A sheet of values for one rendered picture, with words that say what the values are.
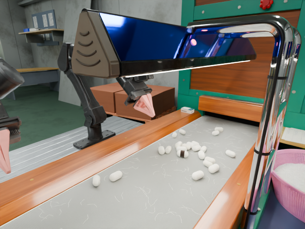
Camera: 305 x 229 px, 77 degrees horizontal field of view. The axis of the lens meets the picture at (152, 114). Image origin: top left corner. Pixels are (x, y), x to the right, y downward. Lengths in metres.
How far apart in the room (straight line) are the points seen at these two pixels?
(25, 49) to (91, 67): 7.25
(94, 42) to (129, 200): 0.37
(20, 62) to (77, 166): 6.91
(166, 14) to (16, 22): 5.11
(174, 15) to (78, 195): 3.16
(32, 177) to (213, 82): 0.83
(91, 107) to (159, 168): 0.43
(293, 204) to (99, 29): 0.57
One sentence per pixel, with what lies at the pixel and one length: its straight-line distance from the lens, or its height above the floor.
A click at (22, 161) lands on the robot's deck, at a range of 0.90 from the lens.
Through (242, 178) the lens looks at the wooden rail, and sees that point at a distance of 0.55.
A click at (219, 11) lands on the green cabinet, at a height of 1.24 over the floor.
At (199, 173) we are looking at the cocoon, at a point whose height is 0.76.
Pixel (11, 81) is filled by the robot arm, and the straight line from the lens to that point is 0.50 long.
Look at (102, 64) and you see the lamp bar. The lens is 0.22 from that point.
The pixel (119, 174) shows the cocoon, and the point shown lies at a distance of 0.54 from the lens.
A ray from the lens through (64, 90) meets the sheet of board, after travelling 4.67.
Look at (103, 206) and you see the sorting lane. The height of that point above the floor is 0.74.
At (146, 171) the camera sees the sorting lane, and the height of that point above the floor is 0.74.
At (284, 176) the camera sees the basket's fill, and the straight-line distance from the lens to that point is 0.69.
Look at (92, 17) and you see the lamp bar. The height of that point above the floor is 1.10.
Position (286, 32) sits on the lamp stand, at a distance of 0.35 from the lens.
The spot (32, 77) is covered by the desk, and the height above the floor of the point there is 0.45.
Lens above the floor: 1.07
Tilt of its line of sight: 18 degrees down
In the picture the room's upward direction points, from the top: straight up
